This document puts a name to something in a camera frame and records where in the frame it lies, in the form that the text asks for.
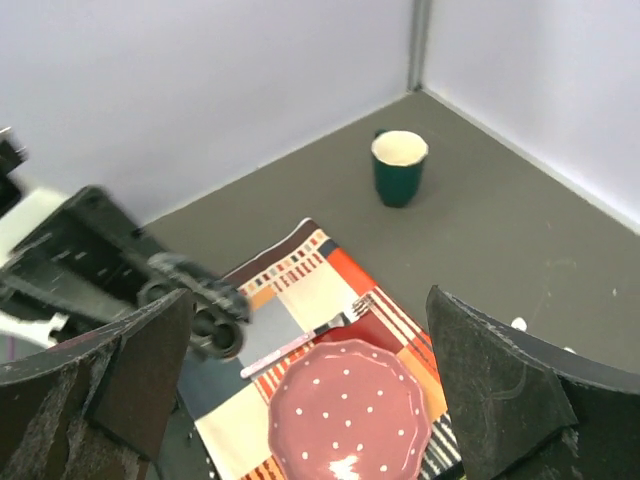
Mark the dark green mug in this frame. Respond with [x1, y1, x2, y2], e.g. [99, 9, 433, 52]
[370, 130, 429, 208]

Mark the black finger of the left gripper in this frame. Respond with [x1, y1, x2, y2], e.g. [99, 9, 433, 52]
[1, 272, 125, 342]
[10, 186, 165, 310]

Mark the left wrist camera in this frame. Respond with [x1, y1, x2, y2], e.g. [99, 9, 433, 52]
[0, 127, 28, 217]

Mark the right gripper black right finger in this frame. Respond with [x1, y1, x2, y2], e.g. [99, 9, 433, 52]
[426, 286, 639, 479]

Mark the colourful patchwork placemat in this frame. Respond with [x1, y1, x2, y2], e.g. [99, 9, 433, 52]
[179, 219, 461, 479]

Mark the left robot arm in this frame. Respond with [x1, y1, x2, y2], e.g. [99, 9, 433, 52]
[1, 186, 172, 347]

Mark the pink dotted plate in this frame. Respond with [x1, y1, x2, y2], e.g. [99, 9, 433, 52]
[268, 340, 431, 479]

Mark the pink handled fork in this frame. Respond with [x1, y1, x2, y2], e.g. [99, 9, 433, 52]
[240, 292, 374, 379]

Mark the black earbud charging case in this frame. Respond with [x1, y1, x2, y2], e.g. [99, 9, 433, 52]
[137, 252, 251, 360]

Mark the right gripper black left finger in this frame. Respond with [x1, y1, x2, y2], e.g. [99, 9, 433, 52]
[1, 290, 195, 479]

